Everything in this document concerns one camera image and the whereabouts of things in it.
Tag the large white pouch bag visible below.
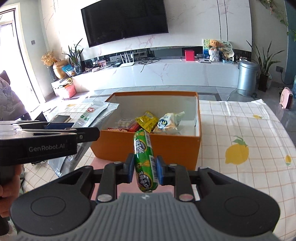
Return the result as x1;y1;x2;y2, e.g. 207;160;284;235
48;100;119;177

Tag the green sausage stick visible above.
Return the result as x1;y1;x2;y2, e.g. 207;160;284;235
133;129;159;192

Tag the clear tray of yogurt balls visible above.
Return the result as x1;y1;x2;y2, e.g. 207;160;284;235
115;118;135;130

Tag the pale green chips bag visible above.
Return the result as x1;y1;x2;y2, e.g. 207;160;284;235
153;111;185;135

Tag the yellow snack packet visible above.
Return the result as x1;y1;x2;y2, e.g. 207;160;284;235
135;111;159;133

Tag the left hand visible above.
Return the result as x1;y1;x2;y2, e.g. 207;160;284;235
0;165;23;218

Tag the black book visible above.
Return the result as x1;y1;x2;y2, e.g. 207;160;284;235
50;115;71;123

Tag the pink storage box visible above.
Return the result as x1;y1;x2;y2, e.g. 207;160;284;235
51;77;76;99

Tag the orange cardboard box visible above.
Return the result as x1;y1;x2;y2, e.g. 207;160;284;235
91;91;202;170

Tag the golden vase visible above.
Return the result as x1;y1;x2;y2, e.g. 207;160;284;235
53;60;68;79

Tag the dried flower bouquet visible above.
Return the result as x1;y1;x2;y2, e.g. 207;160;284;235
41;51;58;67

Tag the potted orchid plant left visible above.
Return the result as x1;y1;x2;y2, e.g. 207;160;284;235
63;39;83;75

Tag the lemon print tablecloth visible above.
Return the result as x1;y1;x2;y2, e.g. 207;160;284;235
25;99;295;240

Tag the white wifi router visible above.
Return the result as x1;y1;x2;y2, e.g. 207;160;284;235
120;52;134;67

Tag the white TV console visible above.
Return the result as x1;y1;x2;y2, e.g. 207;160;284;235
73;59;239;92

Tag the black television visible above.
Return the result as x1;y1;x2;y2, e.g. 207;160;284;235
81;0;169;47

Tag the red box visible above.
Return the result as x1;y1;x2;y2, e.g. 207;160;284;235
185;50;195;61

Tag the silver trash can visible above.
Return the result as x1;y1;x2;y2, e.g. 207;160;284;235
237;60;259;97

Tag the teddy bear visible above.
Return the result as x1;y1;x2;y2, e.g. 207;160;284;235
208;40;220;62

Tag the potted long-leaf plant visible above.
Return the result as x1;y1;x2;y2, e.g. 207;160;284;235
246;40;284;92

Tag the pink small heater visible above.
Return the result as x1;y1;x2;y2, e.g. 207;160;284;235
280;87;293;110

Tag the blue water jug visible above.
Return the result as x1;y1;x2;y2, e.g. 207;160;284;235
292;76;296;98

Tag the hanging ivy plant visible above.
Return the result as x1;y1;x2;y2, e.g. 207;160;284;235
259;0;295;42

